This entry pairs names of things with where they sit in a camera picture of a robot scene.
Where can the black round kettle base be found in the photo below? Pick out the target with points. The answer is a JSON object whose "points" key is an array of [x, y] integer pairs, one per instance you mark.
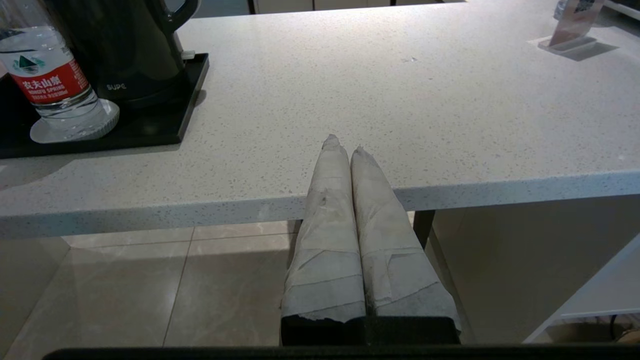
{"points": [[160, 99]]}

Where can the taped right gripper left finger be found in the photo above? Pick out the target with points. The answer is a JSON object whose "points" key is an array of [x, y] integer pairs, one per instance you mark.
{"points": [[327, 240]]}

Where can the black electric kettle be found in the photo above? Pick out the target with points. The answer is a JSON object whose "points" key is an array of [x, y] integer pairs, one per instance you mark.
{"points": [[125, 45]]}

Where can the red-label water bottle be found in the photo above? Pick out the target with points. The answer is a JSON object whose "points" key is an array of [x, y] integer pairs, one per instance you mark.
{"points": [[50, 82]]}

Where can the black serving tray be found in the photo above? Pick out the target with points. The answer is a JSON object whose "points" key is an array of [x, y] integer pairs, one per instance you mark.
{"points": [[155, 127]]}

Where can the clear acrylic sign holder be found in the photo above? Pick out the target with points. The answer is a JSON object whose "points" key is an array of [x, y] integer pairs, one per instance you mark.
{"points": [[572, 30]]}

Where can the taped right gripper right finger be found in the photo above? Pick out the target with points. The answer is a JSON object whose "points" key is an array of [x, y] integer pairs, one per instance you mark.
{"points": [[390, 250]]}

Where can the white round coaster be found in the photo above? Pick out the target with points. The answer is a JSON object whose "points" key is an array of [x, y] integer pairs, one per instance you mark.
{"points": [[103, 124]]}

